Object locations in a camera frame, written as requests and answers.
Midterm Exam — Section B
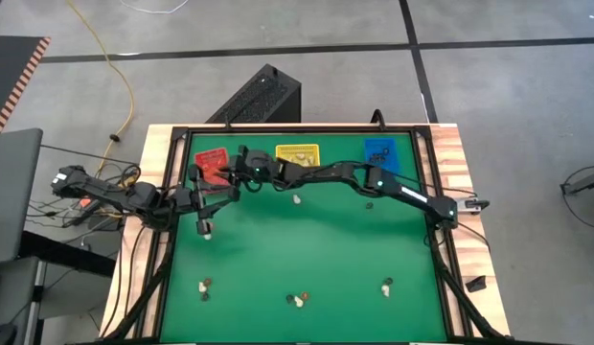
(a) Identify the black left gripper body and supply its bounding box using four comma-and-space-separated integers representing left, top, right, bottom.
174, 166, 213, 236

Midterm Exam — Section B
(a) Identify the blue plastic basket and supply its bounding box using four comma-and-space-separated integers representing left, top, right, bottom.
363, 137, 402, 176

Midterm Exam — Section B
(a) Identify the green table mat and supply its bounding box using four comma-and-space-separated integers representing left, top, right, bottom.
160, 131, 446, 342

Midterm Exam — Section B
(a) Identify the black cable bundle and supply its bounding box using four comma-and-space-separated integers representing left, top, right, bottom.
26, 143, 140, 250

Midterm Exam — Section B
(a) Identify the light wooden table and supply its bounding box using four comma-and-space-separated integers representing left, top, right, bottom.
99, 123, 512, 342

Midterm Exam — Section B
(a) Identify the small black wedge block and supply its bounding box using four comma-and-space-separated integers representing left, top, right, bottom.
464, 275, 488, 293

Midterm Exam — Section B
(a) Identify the grey floor device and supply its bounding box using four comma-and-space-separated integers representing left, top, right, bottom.
560, 172, 594, 196

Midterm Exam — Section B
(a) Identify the white floor cable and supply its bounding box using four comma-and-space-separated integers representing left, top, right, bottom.
119, 0, 191, 14

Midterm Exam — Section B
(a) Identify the red plastic basket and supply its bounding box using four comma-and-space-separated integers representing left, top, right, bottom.
194, 147, 231, 196

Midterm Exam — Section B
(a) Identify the black side desk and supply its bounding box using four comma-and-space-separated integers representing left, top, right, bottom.
18, 229, 117, 279

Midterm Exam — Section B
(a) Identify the black mat striped edge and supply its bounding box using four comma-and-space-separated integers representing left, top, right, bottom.
0, 35, 53, 135

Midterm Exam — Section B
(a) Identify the yellow floor cable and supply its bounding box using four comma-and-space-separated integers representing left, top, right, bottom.
66, 0, 136, 159

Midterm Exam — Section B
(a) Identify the black perforated computer case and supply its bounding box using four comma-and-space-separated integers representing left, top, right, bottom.
205, 63, 302, 125

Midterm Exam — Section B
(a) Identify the yellow plastic basket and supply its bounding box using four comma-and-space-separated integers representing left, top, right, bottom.
275, 143, 321, 168

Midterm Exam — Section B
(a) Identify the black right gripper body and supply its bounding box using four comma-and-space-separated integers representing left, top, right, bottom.
227, 147, 283, 201

